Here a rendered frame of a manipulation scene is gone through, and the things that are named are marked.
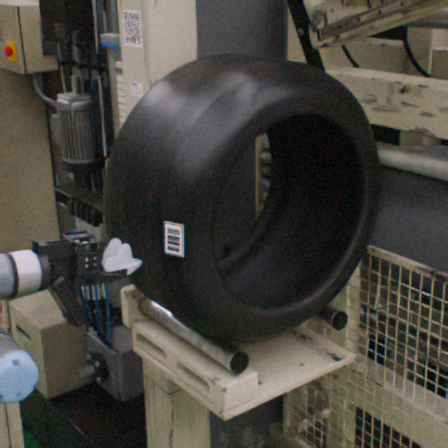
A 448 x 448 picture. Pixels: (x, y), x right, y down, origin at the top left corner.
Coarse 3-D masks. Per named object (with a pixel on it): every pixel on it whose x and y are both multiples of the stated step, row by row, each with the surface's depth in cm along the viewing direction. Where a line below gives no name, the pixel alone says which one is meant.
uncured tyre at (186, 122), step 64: (192, 64) 151; (256, 64) 143; (128, 128) 147; (192, 128) 134; (256, 128) 137; (320, 128) 174; (128, 192) 142; (192, 192) 133; (320, 192) 181; (192, 256) 136; (256, 256) 183; (320, 256) 176; (192, 320) 146; (256, 320) 150
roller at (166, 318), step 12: (144, 300) 175; (144, 312) 176; (156, 312) 170; (168, 312) 168; (168, 324) 167; (180, 324) 164; (180, 336) 165; (192, 336) 160; (204, 336) 158; (204, 348) 157; (216, 348) 154; (228, 348) 152; (216, 360) 154; (228, 360) 150; (240, 360) 150; (240, 372) 151
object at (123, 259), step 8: (120, 248) 138; (128, 248) 139; (120, 256) 139; (128, 256) 140; (104, 264) 137; (112, 264) 138; (120, 264) 139; (128, 264) 140; (136, 264) 142; (128, 272) 140
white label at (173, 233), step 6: (168, 222) 134; (168, 228) 134; (174, 228) 134; (180, 228) 133; (168, 234) 135; (174, 234) 134; (180, 234) 133; (168, 240) 135; (174, 240) 134; (180, 240) 134; (168, 246) 136; (174, 246) 135; (180, 246) 134; (168, 252) 136; (174, 252) 135; (180, 252) 135
